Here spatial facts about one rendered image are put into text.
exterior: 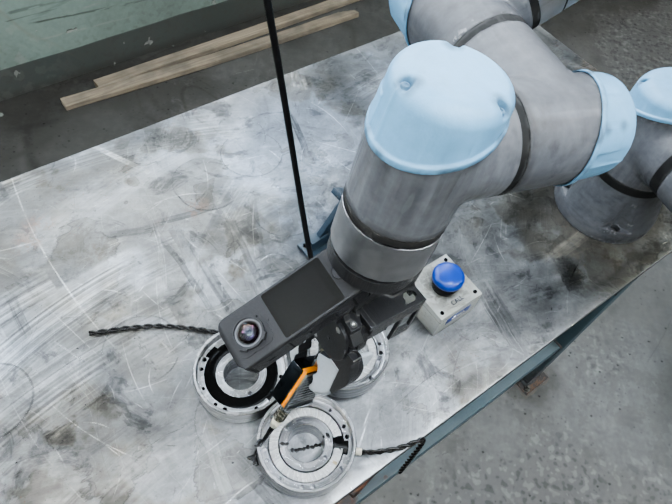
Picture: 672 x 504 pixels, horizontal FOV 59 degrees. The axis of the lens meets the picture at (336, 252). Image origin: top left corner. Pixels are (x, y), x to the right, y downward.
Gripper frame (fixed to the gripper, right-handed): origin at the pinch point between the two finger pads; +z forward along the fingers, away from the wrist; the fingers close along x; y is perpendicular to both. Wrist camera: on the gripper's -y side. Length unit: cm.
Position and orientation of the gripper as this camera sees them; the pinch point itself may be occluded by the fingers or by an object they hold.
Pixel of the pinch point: (304, 375)
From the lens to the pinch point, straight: 59.6
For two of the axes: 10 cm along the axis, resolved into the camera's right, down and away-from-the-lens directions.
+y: 8.0, -3.4, 5.0
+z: -2.3, 6.0, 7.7
